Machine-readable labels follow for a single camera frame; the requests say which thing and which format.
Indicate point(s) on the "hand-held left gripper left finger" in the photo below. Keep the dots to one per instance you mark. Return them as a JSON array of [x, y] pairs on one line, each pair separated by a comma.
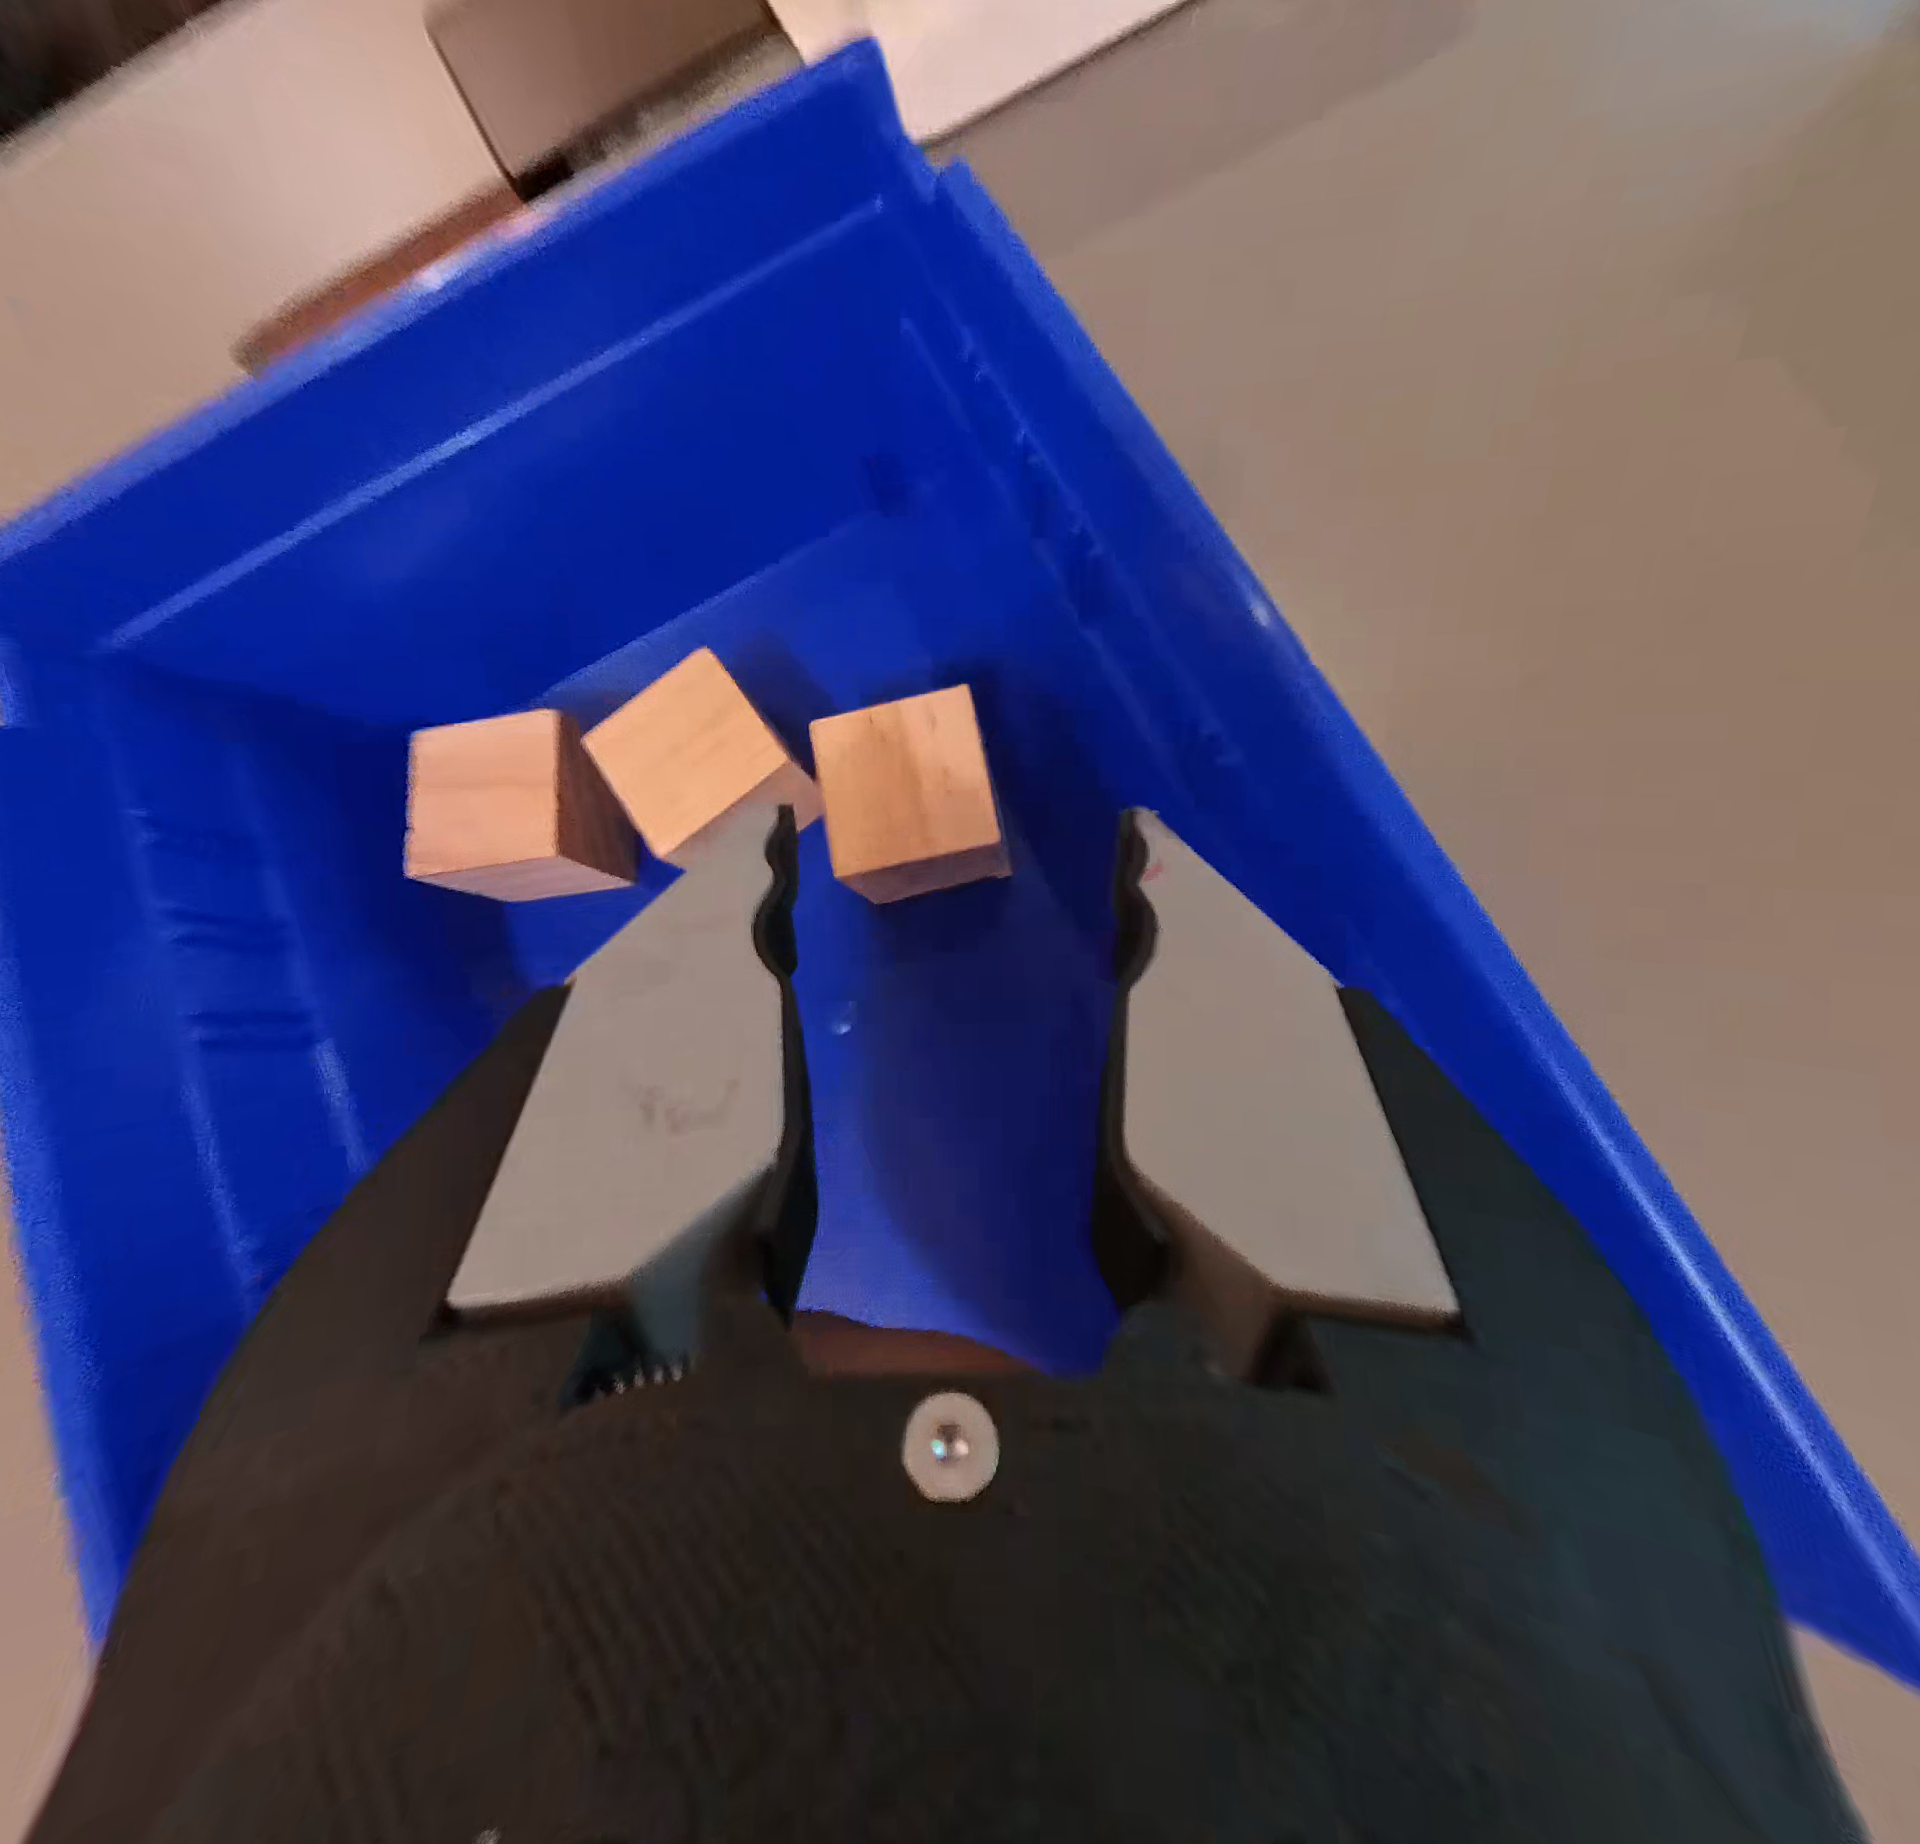
[[631, 1126]]

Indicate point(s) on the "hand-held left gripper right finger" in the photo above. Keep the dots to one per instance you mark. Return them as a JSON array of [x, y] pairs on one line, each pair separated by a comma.
[[1275, 1126]]

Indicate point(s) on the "blue-taped wooden cube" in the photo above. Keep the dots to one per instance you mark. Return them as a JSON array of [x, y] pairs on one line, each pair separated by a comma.
[[683, 742], [496, 795], [900, 787]]

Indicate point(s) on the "blue plastic bin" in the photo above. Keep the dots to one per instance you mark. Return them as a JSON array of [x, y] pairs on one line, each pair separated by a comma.
[[451, 523]]

